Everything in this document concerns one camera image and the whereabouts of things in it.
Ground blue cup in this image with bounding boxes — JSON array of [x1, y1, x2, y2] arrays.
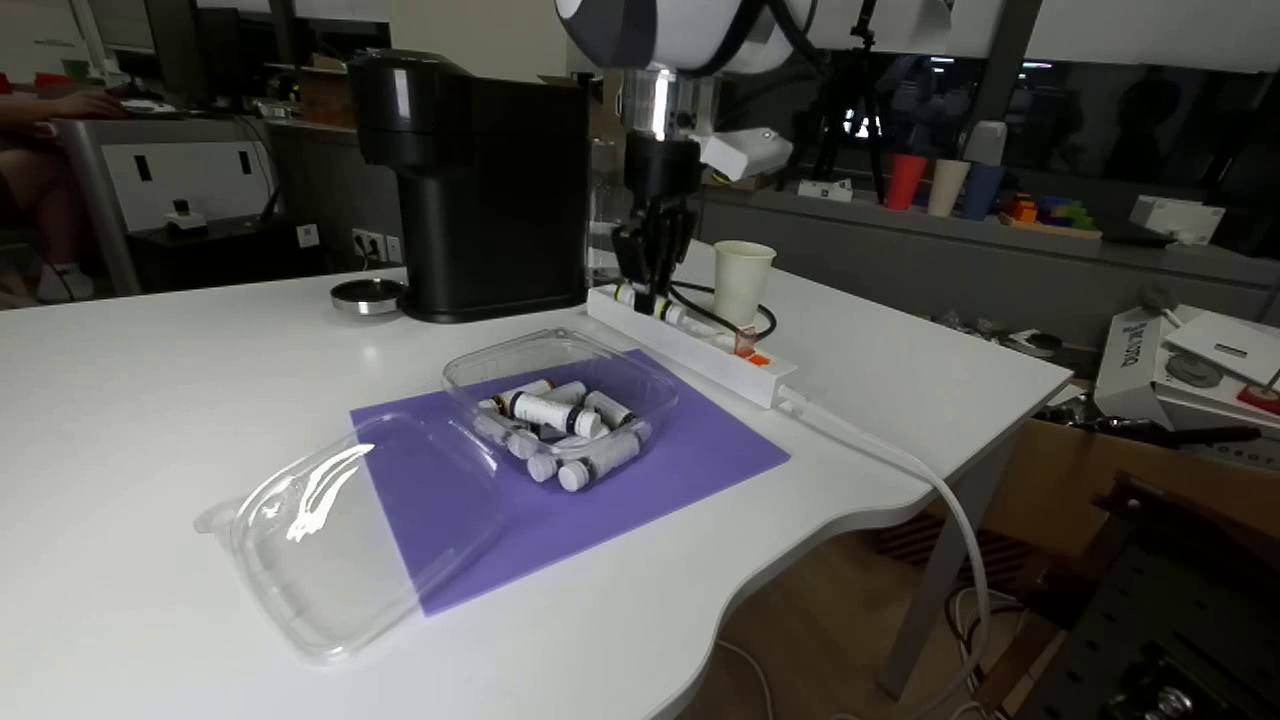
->
[[956, 159, 1008, 225]]

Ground black power cable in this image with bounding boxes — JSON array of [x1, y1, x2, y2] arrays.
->
[[614, 250, 778, 347]]

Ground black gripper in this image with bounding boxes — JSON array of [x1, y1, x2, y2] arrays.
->
[[610, 126, 709, 316]]

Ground black perforated metal frame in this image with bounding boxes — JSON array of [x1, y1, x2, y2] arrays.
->
[[1015, 483, 1280, 720]]

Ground round silver black disc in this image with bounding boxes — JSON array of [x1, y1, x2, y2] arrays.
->
[[329, 270, 406, 321]]

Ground red cup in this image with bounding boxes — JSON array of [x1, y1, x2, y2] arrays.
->
[[885, 152, 930, 214]]

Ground colourful toy blocks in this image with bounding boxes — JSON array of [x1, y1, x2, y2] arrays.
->
[[998, 192, 1103, 239]]

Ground white box with red label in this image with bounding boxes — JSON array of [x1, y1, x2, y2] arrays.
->
[[1152, 299, 1280, 430]]

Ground clear drinking glass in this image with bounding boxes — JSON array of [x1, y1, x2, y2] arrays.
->
[[584, 130, 630, 287]]

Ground white paper cup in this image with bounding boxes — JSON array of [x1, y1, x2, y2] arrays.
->
[[713, 235, 778, 326]]

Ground clear plastic clamshell container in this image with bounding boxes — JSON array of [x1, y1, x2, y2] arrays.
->
[[195, 324, 691, 667]]

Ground black coffee machine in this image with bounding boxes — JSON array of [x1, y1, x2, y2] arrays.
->
[[349, 47, 596, 324]]

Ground white power strip cable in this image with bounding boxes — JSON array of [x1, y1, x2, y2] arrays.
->
[[778, 391, 998, 674]]

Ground seated person in background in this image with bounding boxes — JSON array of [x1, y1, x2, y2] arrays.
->
[[0, 78, 122, 306]]

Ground grey low cabinet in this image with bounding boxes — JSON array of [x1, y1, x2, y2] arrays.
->
[[691, 175, 1280, 353]]

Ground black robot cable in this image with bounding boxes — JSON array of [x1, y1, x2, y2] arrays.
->
[[724, 0, 826, 47]]

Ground white power strip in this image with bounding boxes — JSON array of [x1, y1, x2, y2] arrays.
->
[[584, 285, 801, 413]]

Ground purple rectangular mat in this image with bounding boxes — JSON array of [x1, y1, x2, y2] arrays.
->
[[349, 347, 793, 619]]

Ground black camera tripod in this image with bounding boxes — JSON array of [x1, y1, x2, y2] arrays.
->
[[801, 0, 901, 192]]

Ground grey table leg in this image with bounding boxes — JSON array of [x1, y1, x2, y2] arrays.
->
[[877, 436, 1019, 704]]

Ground brown box under table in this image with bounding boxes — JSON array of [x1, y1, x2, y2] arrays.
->
[[991, 413, 1280, 542]]

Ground small white box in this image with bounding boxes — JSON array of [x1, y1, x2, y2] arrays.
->
[[1127, 192, 1226, 250]]

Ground white wall outlet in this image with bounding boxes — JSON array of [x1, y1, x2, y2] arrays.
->
[[349, 225, 404, 267]]

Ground white printed carton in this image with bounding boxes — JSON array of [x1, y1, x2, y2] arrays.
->
[[1090, 305, 1183, 429]]

